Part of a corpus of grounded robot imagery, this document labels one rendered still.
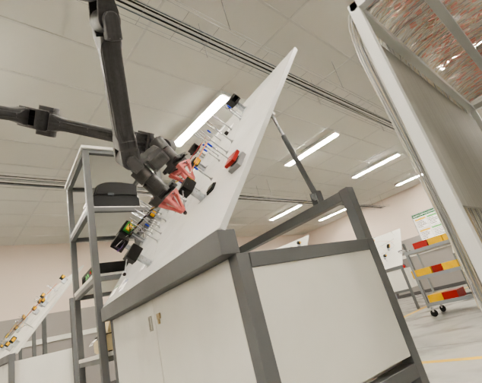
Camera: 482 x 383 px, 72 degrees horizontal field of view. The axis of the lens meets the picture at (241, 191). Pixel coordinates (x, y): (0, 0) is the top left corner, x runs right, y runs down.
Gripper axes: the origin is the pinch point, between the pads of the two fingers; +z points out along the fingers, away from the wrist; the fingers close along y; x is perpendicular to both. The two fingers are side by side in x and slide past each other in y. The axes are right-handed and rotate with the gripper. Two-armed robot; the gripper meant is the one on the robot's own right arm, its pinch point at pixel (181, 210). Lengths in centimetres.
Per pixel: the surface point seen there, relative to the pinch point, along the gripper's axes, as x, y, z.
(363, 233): -21, -31, 52
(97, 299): -9, 97, 4
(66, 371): -46, 317, 39
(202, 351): 29.4, 6.6, 31.1
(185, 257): 17.4, -4.5, 9.3
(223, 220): 16.6, -23.6, 8.3
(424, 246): -375, 82, 319
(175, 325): 20.4, 20.5, 24.3
